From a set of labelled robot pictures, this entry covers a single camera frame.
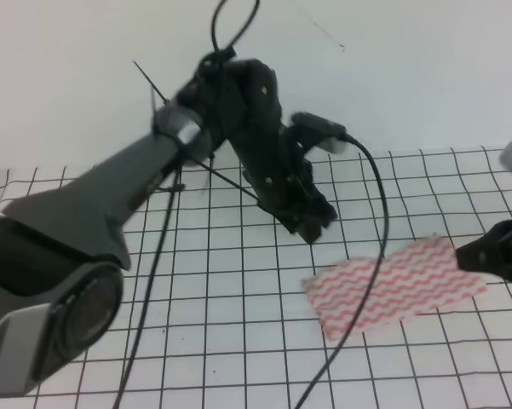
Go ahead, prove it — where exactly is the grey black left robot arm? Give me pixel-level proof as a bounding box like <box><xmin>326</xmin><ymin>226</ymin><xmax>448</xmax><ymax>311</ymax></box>
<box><xmin>0</xmin><ymin>60</ymin><xmax>345</xmax><ymax>397</ymax></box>

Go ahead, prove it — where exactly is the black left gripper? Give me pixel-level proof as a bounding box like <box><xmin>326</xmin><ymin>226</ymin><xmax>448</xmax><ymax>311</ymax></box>
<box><xmin>232</xmin><ymin>125</ymin><xmax>337</xmax><ymax>244</ymax></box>

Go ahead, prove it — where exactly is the pink wavy-striped towel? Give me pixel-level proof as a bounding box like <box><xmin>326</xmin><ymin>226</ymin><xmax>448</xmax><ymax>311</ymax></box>
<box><xmin>302</xmin><ymin>235</ymin><xmax>486</xmax><ymax>341</ymax></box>

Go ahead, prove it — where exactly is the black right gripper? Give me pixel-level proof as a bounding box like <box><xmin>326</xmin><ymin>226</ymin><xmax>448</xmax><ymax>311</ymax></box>
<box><xmin>456</xmin><ymin>220</ymin><xmax>512</xmax><ymax>282</ymax></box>

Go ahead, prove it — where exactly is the black cable loop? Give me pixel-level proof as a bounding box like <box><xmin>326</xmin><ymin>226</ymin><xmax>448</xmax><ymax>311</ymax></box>
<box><xmin>110</xmin><ymin>0</ymin><xmax>261</xmax><ymax>409</ymax></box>

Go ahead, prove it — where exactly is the black left camera cable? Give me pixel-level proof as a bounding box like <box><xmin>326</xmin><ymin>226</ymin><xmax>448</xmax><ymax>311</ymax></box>
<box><xmin>293</xmin><ymin>131</ymin><xmax>388</xmax><ymax>409</ymax></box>

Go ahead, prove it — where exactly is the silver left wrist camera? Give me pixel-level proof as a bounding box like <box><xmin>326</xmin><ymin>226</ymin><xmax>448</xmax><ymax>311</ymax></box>
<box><xmin>291</xmin><ymin>112</ymin><xmax>348</xmax><ymax>154</ymax></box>

